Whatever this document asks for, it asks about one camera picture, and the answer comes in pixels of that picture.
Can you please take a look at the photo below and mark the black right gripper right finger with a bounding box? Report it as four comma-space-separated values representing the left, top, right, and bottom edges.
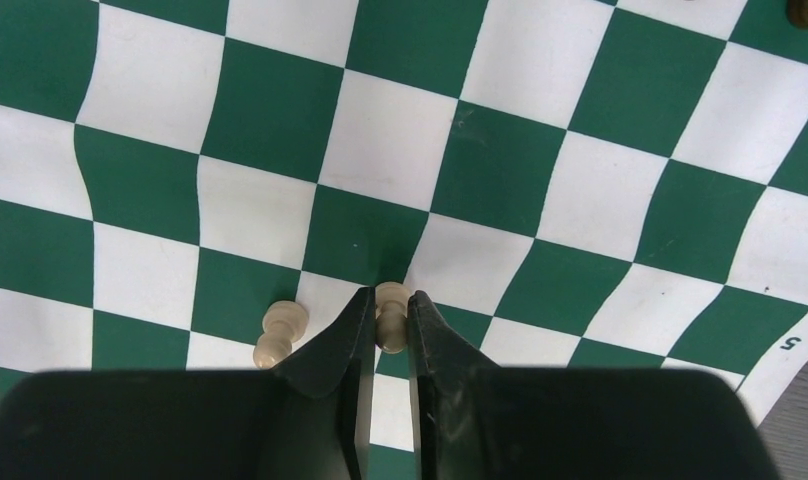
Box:
407, 290, 503, 479

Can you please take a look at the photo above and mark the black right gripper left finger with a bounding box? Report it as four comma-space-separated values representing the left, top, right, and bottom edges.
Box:
271, 287, 376, 479

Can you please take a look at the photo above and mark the light wooden pawn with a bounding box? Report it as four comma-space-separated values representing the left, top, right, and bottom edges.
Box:
375, 282, 411, 354
252, 300, 309, 369

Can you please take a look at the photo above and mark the green white chess board mat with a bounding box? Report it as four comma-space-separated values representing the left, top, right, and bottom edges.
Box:
0, 0, 808, 480

